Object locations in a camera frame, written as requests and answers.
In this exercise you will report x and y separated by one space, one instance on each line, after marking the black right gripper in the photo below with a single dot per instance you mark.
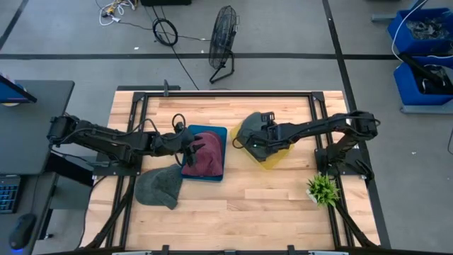
272 136

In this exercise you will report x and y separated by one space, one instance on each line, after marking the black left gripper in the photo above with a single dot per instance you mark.
173 143

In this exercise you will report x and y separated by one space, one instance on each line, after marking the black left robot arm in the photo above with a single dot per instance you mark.
106 140

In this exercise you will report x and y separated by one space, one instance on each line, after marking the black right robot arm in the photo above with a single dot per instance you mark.
318 125

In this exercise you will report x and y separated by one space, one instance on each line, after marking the blue plastic tray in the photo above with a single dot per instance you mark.
219 129

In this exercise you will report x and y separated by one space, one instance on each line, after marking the yellow translucent plastic tray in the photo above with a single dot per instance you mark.
274 164

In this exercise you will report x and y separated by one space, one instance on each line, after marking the small green potted plant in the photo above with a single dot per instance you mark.
322 189

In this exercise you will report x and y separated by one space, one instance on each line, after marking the black floor fan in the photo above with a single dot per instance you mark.
222 37

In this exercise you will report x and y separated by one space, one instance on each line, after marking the blue storage bin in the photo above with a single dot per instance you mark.
407 88
400 35

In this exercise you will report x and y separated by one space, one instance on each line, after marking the black box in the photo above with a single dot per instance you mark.
165 2

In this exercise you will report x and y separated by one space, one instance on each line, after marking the grey cart base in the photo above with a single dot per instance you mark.
424 109

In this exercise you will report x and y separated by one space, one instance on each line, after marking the black desk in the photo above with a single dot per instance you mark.
32 106

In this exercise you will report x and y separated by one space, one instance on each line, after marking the blue storage crates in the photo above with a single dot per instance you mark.
398 28

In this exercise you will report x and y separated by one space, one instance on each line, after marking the black bar tool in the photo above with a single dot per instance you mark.
423 69

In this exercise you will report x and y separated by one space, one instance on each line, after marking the black computer mouse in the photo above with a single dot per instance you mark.
21 231

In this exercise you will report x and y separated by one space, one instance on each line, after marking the black keyboard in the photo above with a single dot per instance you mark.
8 194

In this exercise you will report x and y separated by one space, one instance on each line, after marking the monitor with blue screen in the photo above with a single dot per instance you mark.
12 93

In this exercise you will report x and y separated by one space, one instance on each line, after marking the black aluminium table frame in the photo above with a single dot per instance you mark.
226 94

